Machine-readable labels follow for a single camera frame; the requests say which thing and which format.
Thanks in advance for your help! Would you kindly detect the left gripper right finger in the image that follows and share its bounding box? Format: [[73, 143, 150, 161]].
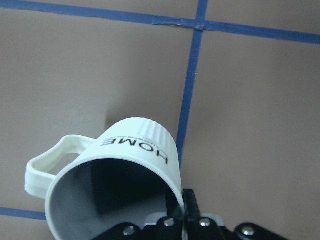
[[182, 189, 284, 240]]

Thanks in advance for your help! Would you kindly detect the white HOME mug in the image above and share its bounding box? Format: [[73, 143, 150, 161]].
[[24, 117, 184, 240]]

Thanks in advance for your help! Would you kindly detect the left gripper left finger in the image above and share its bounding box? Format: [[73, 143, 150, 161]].
[[95, 192, 183, 240]]

